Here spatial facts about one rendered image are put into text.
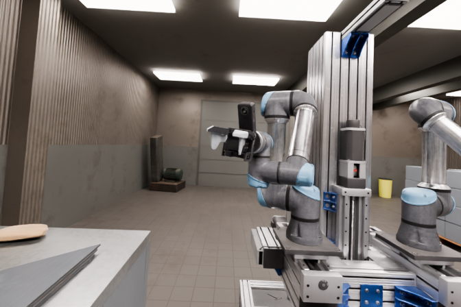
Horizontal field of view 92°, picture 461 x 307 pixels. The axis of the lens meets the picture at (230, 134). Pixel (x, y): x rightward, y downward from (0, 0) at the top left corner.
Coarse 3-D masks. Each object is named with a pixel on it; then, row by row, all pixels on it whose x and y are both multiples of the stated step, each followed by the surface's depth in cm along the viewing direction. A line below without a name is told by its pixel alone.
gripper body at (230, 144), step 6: (228, 132) 61; (252, 132) 60; (228, 138) 61; (234, 138) 60; (246, 138) 59; (258, 138) 67; (228, 144) 61; (234, 144) 60; (246, 144) 60; (252, 144) 62; (258, 144) 67; (222, 150) 61; (228, 150) 60; (234, 150) 63; (246, 150) 61; (252, 150) 62; (228, 156) 60; (234, 156) 62; (240, 156) 60; (246, 156) 59; (252, 156) 69
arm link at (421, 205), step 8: (408, 192) 96; (416, 192) 94; (424, 192) 94; (432, 192) 93; (408, 200) 95; (416, 200) 92; (424, 200) 91; (432, 200) 91; (440, 200) 95; (408, 208) 95; (416, 208) 92; (424, 208) 91; (432, 208) 91; (440, 208) 93; (408, 216) 94; (416, 216) 92; (424, 216) 91; (432, 216) 90; (432, 224) 90
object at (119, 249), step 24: (24, 240) 78; (48, 240) 78; (72, 240) 79; (96, 240) 80; (120, 240) 81; (144, 240) 84; (0, 264) 63; (24, 264) 63; (96, 264) 65; (120, 264) 66; (72, 288) 54; (96, 288) 54
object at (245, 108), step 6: (246, 102) 62; (252, 102) 62; (240, 108) 62; (246, 108) 61; (252, 108) 61; (240, 114) 63; (246, 114) 62; (252, 114) 62; (240, 120) 64; (246, 120) 63; (252, 120) 62; (240, 126) 65; (246, 126) 64; (252, 126) 63
